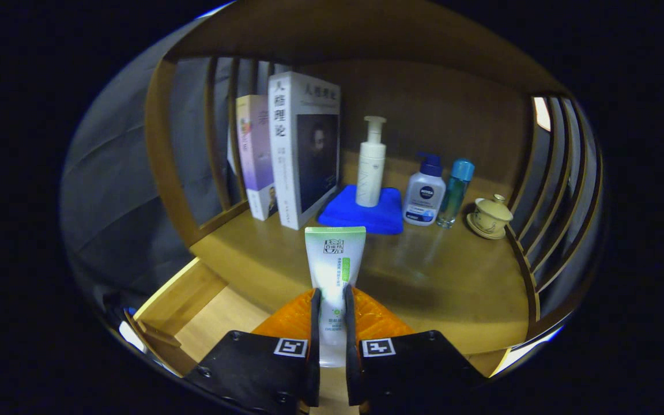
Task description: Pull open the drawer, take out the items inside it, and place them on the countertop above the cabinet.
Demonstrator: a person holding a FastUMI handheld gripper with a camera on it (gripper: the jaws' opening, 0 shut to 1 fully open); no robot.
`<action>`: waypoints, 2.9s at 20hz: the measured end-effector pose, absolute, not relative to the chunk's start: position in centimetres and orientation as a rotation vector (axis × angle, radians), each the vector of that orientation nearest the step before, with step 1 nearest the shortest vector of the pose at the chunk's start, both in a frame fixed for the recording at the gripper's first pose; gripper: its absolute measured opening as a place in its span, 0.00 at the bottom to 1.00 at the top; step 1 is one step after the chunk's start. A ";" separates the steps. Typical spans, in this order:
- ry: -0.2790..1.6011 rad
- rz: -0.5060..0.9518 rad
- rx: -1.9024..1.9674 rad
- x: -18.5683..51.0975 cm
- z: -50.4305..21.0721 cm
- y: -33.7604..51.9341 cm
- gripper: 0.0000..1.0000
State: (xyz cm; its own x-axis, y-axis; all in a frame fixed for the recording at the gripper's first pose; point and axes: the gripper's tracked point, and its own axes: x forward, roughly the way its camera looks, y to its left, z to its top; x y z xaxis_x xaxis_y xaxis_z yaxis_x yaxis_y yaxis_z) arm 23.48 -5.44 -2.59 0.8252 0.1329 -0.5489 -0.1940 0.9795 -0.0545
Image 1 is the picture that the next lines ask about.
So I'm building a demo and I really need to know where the wooden countertop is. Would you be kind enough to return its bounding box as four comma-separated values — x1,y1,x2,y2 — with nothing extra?
190,183,531,355

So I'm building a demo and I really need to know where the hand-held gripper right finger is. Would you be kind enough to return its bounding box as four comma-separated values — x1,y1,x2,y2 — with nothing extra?
344,285,485,407

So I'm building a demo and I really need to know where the white green tube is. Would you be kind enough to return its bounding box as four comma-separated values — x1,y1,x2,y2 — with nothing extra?
304,226,367,368

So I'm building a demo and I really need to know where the white bottle blue cap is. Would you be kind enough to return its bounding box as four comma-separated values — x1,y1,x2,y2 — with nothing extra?
402,152,447,227

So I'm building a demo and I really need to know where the blue folded cloth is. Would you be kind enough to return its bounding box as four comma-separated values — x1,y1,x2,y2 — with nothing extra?
317,184,405,235

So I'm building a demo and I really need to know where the brown wooden drawer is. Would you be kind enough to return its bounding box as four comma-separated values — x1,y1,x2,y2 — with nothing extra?
123,258,511,415

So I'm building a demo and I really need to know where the brown wooden cabinet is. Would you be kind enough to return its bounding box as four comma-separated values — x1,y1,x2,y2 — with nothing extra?
145,0,603,369

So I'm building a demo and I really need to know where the beige lidded teacup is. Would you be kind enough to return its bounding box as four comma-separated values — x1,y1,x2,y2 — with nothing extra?
466,194,514,240

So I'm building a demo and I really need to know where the teal slim bottle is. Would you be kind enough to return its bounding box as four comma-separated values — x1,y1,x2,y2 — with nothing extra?
437,159,476,229

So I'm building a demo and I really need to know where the small white object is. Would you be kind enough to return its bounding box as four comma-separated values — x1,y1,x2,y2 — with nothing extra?
119,320,145,353

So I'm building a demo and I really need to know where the black backdrop cloth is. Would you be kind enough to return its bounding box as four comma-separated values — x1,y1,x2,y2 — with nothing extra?
60,29,269,300

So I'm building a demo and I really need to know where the purple book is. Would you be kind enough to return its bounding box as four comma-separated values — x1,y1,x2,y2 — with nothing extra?
236,94,278,221

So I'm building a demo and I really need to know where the thick white book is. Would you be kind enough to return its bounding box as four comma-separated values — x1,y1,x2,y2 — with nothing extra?
267,71,342,231

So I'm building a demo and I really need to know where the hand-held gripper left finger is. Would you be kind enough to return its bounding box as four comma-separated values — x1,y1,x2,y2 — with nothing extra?
185,288,322,415

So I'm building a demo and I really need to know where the white pump bottle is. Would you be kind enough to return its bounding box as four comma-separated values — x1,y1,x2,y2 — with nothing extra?
356,116,387,208

